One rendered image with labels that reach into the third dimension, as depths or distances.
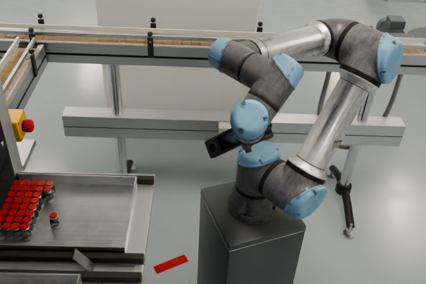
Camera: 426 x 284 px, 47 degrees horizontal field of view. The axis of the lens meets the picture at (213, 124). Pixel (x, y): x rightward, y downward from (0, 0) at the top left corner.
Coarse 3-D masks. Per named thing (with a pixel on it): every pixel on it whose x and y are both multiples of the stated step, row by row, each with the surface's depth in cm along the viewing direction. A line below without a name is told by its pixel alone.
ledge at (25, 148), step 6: (18, 144) 158; (24, 144) 158; (30, 144) 158; (18, 150) 156; (24, 150) 156; (30, 150) 156; (24, 156) 154; (30, 156) 156; (24, 162) 151; (24, 168) 151
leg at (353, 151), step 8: (368, 96) 224; (368, 104) 226; (360, 112) 230; (368, 112) 229; (360, 120) 232; (352, 152) 243; (352, 160) 246; (344, 168) 252; (352, 168) 249; (344, 176) 253; (344, 184) 256
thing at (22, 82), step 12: (12, 48) 191; (24, 48) 198; (36, 48) 198; (12, 60) 190; (24, 60) 186; (36, 60) 192; (0, 72) 183; (12, 72) 176; (24, 72) 183; (36, 72) 190; (12, 84) 177; (24, 84) 180; (36, 84) 193; (12, 96) 170; (24, 96) 180; (12, 108) 169
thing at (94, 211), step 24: (72, 192) 142; (96, 192) 142; (120, 192) 143; (48, 216) 134; (72, 216) 134; (96, 216) 135; (120, 216) 135; (0, 240) 127; (24, 240) 127; (48, 240) 127; (72, 240) 128; (96, 240) 128; (120, 240) 128
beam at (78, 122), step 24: (72, 120) 228; (96, 120) 229; (120, 120) 229; (144, 120) 229; (168, 120) 229; (192, 120) 229; (216, 120) 229; (288, 120) 232; (312, 120) 233; (384, 120) 235; (360, 144) 238; (384, 144) 238
